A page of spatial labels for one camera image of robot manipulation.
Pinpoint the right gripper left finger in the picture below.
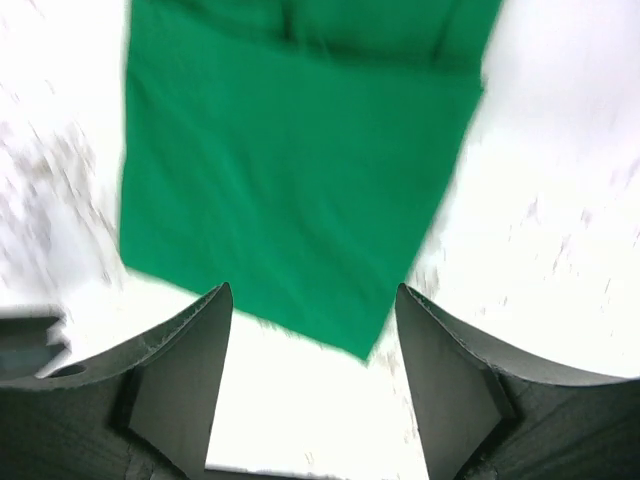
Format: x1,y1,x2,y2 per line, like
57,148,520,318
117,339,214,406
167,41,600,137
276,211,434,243
1,284,233,479

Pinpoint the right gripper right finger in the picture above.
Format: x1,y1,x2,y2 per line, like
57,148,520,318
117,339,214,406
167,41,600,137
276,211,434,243
395,285,639,480

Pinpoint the green t shirt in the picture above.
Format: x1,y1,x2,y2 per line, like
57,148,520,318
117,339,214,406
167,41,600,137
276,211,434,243
119,1,500,359

